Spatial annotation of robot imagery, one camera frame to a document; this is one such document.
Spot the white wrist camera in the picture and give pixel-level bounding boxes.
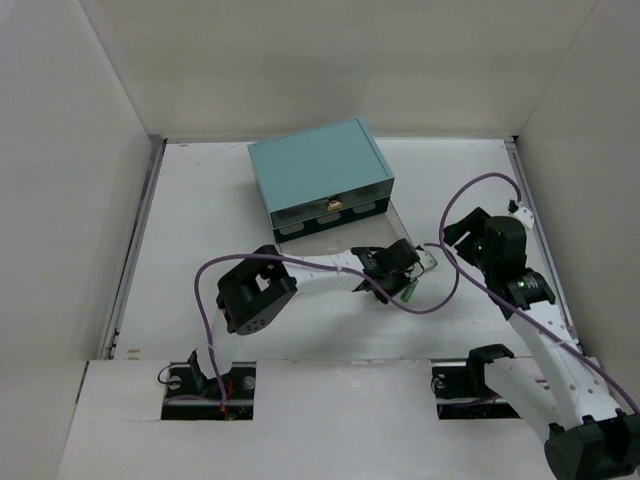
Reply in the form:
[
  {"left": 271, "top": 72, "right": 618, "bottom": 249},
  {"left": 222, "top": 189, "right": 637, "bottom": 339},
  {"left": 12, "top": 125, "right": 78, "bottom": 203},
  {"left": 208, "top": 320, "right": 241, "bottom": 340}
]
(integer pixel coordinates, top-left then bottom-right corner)
[
  {"left": 507, "top": 200, "right": 535, "bottom": 230},
  {"left": 415, "top": 245, "right": 438, "bottom": 276}
]

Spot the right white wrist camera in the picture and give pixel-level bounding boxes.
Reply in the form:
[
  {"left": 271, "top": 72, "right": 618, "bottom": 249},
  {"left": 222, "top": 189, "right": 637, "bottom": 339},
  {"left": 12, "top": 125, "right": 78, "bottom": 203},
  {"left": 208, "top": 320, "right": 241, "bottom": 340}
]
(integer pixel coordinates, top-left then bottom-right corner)
[{"left": 507, "top": 200, "right": 535, "bottom": 230}]

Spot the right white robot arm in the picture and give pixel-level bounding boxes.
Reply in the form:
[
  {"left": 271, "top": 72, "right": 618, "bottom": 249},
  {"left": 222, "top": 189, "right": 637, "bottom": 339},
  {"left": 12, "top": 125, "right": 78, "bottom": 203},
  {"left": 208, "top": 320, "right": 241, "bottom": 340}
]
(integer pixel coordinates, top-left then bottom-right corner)
[{"left": 441, "top": 208, "right": 639, "bottom": 479}]

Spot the teal drawer box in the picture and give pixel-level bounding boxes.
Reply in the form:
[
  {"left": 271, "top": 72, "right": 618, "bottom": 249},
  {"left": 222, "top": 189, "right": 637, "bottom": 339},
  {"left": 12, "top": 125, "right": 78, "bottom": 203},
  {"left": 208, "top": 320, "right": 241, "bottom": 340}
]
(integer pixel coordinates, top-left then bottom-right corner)
[{"left": 248, "top": 118, "right": 395, "bottom": 243}]

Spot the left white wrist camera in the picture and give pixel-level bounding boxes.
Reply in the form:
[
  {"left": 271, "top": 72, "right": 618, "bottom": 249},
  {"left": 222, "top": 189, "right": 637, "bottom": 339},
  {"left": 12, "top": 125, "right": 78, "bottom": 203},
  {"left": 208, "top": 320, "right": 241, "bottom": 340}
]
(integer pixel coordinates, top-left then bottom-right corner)
[{"left": 415, "top": 245, "right": 438, "bottom": 276}]

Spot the clear drawer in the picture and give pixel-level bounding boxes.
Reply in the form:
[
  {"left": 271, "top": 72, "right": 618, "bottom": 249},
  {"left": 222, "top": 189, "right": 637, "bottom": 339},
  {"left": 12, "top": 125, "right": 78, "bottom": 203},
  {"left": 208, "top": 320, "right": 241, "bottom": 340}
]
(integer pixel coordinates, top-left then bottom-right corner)
[
  {"left": 270, "top": 179, "right": 394, "bottom": 229},
  {"left": 278, "top": 203, "right": 413, "bottom": 256}
]

